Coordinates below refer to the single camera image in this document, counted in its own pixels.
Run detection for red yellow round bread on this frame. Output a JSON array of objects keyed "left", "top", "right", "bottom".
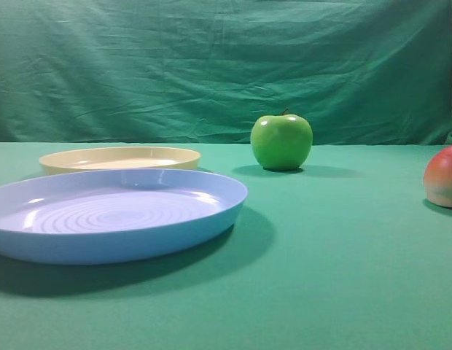
[{"left": 424, "top": 145, "right": 452, "bottom": 208}]

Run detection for green apple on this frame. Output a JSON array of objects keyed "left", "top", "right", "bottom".
[{"left": 250, "top": 112, "right": 313, "bottom": 171}]

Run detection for blue plastic plate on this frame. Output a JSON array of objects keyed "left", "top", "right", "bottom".
[{"left": 0, "top": 168, "right": 248, "bottom": 265}]

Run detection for green table cloth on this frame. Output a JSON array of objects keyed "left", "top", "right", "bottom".
[{"left": 0, "top": 144, "right": 452, "bottom": 349}]

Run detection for yellow plastic plate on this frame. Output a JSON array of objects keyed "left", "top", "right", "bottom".
[{"left": 39, "top": 146, "right": 201, "bottom": 175}]

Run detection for green backdrop cloth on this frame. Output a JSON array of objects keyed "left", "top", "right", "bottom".
[{"left": 0, "top": 1, "right": 452, "bottom": 144}]

